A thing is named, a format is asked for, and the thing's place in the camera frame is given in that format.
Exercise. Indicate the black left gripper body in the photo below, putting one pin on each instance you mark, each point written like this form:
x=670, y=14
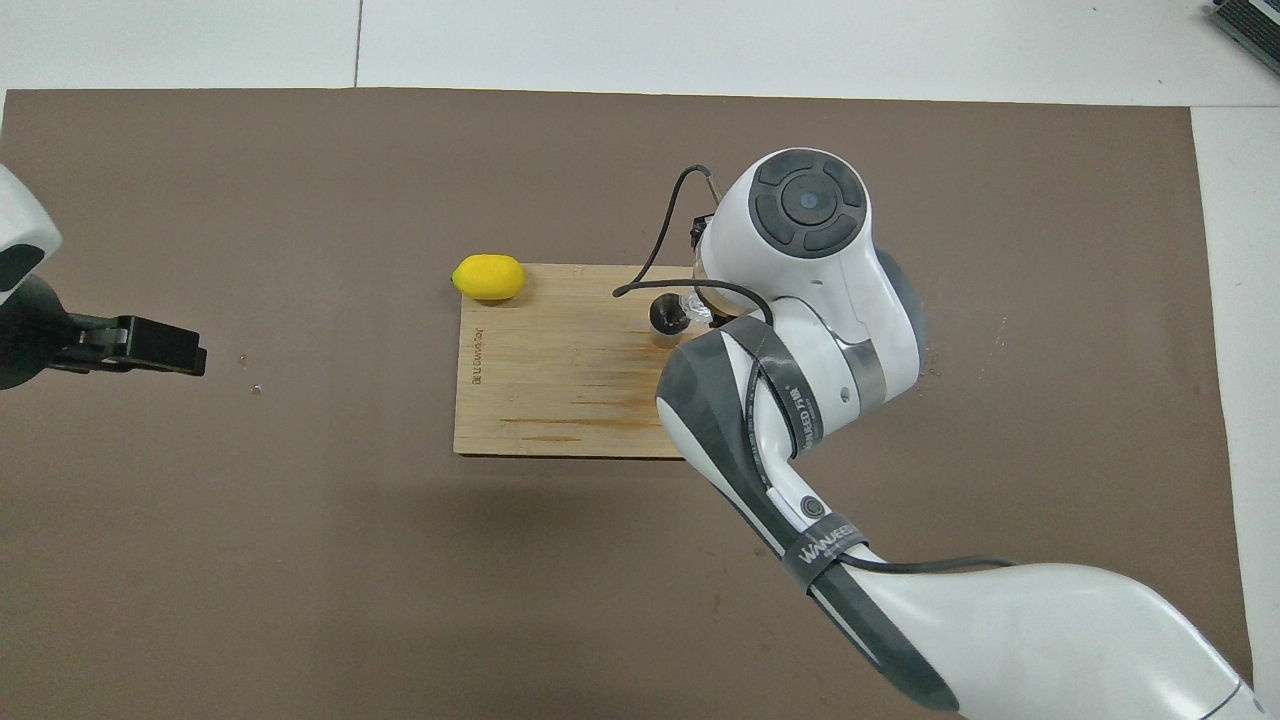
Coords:
x=30, y=335

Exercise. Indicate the yellow lemon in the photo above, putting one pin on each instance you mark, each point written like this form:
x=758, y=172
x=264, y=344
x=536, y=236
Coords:
x=488, y=278

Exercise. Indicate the wooden cutting board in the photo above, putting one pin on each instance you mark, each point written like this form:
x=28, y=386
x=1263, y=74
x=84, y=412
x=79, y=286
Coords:
x=560, y=360

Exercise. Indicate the brown table mat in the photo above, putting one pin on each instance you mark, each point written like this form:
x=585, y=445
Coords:
x=300, y=550

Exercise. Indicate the steel double jigger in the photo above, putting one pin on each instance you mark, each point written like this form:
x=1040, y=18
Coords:
x=668, y=325

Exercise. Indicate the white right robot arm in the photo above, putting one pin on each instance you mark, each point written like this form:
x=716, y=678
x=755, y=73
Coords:
x=800, y=260

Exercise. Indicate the grey ribbed device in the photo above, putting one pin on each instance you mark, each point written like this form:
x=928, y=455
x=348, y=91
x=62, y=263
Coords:
x=1255, y=25

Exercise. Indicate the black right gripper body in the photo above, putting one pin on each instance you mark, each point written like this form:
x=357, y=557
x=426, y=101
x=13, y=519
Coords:
x=700, y=232

